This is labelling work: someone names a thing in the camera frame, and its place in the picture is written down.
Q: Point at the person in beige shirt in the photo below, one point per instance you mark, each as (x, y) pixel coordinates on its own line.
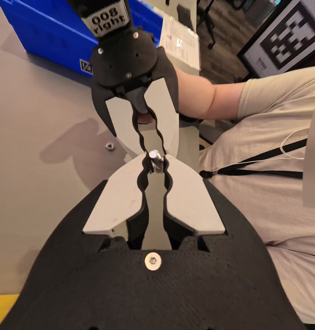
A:
(250, 206)

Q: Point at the blue plastic bin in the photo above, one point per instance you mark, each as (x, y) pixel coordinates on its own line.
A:
(44, 25)

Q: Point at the black white tag sign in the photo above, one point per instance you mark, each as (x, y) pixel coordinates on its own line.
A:
(289, 33)

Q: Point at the silver hex bolt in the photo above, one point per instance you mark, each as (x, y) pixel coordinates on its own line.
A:
(154, 154)

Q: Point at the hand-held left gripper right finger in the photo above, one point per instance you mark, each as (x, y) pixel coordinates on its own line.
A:
(193, 203)

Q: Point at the black wheeled chair base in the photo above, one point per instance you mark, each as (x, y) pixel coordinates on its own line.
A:
(211, 46)

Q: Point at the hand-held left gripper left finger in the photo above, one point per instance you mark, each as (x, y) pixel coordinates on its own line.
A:
(116, 201)

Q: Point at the silver hex nut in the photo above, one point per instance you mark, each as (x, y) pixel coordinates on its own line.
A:
(110, 146)

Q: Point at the person's right hand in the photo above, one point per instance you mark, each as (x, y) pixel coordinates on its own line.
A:
(145, 119)

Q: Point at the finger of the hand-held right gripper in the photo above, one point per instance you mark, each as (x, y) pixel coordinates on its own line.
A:
(165, 110)
(121, 121)

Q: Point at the yellow plastic bin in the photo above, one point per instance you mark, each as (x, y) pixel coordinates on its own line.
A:
(2, 314)

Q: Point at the illustrated instruction sheet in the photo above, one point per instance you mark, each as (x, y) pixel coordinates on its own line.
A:
(183, 51)

